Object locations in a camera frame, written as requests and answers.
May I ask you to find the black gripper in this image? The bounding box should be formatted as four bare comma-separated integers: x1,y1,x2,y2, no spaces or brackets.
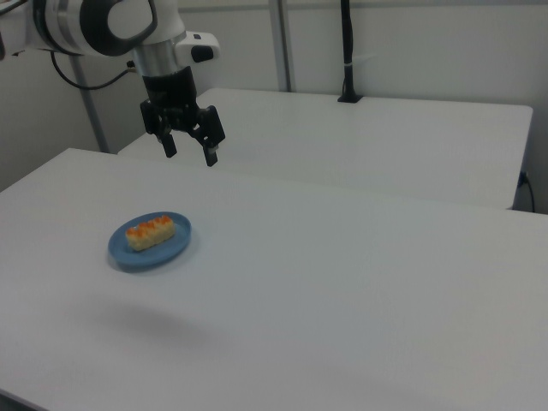
139,66,227,168

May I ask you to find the bread with orange topping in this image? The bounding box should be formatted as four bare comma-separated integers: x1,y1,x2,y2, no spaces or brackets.
125,216,177,253

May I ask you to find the blue round plate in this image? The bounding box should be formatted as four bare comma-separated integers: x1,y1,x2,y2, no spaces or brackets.
107,210,193,271

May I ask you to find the grey metal frame post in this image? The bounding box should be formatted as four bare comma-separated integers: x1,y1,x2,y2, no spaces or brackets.
68,54,110,152
268,0,296,92

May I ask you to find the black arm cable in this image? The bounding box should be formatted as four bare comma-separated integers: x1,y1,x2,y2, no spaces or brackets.
51,51,134,90

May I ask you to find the black camera stand pole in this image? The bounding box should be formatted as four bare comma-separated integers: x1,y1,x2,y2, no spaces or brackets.
337,0,363,104

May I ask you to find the black wall cable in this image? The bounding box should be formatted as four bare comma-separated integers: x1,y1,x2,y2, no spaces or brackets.
518,170,536,212

